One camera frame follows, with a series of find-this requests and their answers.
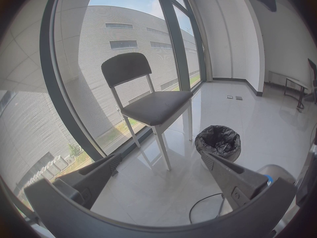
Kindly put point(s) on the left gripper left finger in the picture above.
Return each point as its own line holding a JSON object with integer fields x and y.
{"x": 86, "y": 185}

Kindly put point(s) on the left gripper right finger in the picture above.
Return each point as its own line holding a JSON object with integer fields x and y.
{"x": 232, "y": 180}

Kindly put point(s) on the black plastic bag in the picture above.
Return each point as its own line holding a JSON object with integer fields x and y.
{"x": 205, "y": 137}

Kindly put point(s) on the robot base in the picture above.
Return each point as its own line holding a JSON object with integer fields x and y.
{"x": 275, "y": 170}

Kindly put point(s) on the pale table with black legs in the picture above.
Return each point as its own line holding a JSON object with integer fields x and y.
{"x": 297, "y": 82}

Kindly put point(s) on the grey chair with white legs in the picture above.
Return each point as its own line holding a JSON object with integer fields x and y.
{"x": 126, "y": 68}

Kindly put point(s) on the window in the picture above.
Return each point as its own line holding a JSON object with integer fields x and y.
{"x": 176, "y": 46}

